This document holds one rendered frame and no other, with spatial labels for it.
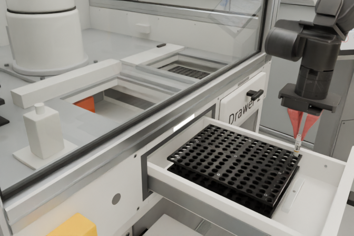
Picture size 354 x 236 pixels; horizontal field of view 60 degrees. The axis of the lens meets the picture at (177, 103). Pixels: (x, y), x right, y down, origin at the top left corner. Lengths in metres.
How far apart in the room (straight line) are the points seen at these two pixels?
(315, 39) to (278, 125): 1.97
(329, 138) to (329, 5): 1.09
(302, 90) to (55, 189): 0.44
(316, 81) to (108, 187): 0.41
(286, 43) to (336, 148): 1.08
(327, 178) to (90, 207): 0.49
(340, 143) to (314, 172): 0.89
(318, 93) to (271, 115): 1.92
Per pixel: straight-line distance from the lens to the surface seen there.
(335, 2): 0.58
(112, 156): 0.54
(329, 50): 0.58
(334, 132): 1.58
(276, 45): 0.61
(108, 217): 0.60
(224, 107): 0.82
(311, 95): 0.60
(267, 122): 2.56
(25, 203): 0.45
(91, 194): 0.53
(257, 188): 0.58
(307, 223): 0.64
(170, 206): 0.81
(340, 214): 0.54
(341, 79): 1.51
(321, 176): 0.75
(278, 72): 2.38
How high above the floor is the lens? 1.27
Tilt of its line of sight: 26 degrees down
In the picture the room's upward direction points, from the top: 1 degrees clockwise
